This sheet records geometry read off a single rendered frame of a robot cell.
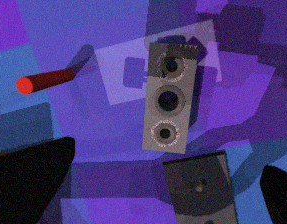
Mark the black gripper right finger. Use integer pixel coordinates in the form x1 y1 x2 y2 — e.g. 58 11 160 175
260 166 287 224

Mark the dark red peg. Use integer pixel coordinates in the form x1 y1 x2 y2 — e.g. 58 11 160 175
16 69 74 95

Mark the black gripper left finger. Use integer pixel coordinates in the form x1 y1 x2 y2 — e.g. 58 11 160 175
0 137 75 224

